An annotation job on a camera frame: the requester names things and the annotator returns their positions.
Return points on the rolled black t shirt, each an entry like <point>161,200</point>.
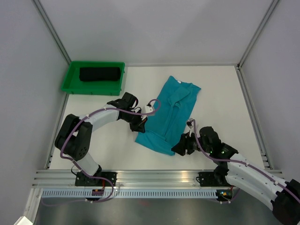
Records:
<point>94,74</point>

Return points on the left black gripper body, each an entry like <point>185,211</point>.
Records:
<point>135,121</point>

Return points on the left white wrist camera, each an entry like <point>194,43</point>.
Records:
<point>147,110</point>

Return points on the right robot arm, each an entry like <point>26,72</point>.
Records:
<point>280,196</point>

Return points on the right aluminium frame post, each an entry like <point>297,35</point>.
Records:
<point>268,14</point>

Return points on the green plastic tray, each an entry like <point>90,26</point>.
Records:
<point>73,85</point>

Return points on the white slotted cable duct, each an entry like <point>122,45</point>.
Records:
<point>136,193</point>

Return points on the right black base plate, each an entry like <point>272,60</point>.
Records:
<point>211,179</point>

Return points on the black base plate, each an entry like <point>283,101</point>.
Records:
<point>84,181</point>
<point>211,179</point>

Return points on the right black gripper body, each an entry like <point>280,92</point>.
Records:
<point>192,143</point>

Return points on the teal t shirt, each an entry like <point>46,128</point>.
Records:
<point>163,130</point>

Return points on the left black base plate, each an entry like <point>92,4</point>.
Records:
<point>84,181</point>

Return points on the left aluminium frame post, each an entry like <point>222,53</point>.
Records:
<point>49,25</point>

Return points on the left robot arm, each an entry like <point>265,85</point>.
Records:
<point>75,135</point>

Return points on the aluminium frame post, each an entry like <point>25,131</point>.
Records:
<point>49,25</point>
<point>268,14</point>

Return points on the aluminium front rail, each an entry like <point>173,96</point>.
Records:
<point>128,179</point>

